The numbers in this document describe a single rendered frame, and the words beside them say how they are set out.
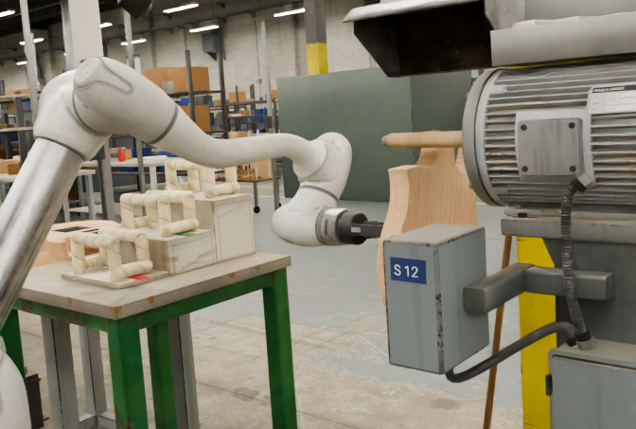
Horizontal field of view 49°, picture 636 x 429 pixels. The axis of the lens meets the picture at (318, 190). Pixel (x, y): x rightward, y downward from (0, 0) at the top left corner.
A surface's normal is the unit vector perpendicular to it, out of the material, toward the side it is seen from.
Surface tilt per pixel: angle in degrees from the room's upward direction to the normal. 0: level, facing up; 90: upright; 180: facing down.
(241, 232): 90
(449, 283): 90
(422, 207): 91
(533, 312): 90
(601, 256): 107
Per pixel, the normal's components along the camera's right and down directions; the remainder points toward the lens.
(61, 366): 0.81, 0.01
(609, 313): -0.63, 0.12
